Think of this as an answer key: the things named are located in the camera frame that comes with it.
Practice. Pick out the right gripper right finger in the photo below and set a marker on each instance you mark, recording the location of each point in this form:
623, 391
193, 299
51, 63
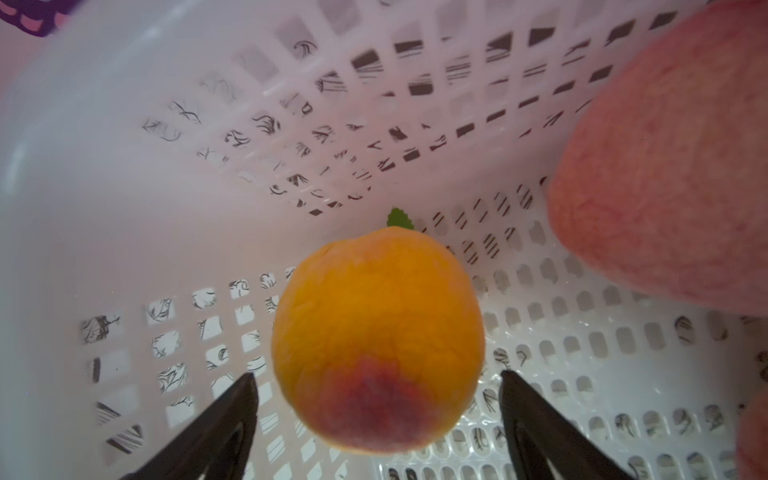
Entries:
543, 443

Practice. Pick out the yellow-orange peach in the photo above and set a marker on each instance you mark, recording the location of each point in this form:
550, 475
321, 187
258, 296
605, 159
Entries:
378, 341

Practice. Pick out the white plastic basket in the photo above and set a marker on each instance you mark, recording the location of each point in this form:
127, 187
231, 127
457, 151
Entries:
166, 165

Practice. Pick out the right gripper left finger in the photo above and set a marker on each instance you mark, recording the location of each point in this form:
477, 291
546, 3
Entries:
216, 445

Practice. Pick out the pink peach in basket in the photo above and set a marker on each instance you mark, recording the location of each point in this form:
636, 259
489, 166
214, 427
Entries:
663, 184

